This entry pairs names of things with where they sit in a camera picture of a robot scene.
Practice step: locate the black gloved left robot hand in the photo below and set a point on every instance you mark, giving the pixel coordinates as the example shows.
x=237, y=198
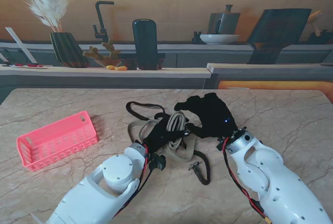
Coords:
x=157, y=135

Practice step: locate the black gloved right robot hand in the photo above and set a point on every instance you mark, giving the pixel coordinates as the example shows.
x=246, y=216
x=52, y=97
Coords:
x=213, y=120

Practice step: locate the beige woven belt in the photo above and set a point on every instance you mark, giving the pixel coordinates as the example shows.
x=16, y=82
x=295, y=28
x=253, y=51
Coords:
x=177, y=121

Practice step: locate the dark brown woven belt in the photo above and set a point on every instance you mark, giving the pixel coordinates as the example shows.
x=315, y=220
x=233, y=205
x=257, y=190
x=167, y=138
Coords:
x=206, y=166

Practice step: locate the pink plastic storage basket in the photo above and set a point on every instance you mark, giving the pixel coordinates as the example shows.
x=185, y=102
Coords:
x=52, y=141

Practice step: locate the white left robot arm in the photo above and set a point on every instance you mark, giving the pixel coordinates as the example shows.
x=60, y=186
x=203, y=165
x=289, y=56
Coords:
x=104, y=190

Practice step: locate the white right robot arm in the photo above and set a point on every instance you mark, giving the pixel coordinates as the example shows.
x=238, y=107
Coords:
x=273, y=179

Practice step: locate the olive flat canvas belt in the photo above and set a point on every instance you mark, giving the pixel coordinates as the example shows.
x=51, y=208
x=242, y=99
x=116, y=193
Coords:
x=129, y=130

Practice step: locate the grey kitchen counter wood top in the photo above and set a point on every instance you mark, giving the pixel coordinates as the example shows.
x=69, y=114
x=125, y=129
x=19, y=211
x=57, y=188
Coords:
x=156, y=78

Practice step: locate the orange citrus fruit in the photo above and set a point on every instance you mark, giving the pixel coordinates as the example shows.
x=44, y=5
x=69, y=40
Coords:
x=110, y=67
x=121, y=68

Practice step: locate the dark low tray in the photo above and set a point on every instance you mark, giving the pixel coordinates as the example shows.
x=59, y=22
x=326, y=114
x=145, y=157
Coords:
x=161, y=56

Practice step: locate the white ceramic bowl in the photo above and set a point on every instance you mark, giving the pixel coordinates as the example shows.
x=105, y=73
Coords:
x=219, y=38

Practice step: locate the small black cup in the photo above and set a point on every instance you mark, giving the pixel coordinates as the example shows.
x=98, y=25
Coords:
x=197, y=38

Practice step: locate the tall black cylinder container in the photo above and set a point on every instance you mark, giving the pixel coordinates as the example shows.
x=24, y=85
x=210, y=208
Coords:
x=145, y=44

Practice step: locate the cactus plant in bowl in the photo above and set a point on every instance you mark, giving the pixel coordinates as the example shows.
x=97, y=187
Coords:
x=112, y=51

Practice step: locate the grey ceramic jug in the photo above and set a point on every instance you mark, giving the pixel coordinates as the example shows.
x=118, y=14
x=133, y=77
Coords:
x=229, y=22

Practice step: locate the dark tilted panel stand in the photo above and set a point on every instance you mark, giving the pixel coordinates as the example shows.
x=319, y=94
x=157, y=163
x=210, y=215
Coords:
x=275, y=34

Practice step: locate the dark ribbed vase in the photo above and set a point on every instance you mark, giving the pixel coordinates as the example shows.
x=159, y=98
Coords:
x=66, y=50

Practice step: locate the black kitchen faucet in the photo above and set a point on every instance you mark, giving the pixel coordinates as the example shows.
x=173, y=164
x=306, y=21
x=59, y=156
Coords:
x=100, y=18

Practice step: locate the yellow wooden spatula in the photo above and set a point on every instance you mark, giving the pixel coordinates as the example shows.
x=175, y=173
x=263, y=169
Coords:
x=314, y=16

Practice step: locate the plate with red food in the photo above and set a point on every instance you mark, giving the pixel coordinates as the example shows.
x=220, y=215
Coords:
x=28, y=66

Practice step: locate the white leaning board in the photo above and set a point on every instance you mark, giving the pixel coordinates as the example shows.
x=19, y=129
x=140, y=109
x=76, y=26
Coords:
x=20, y=44

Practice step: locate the white pampas grass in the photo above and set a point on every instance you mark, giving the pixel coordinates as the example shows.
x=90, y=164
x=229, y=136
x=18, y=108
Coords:
x=49, y=3

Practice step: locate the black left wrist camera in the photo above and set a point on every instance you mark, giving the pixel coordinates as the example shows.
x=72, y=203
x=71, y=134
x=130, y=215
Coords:
x=158, y=163

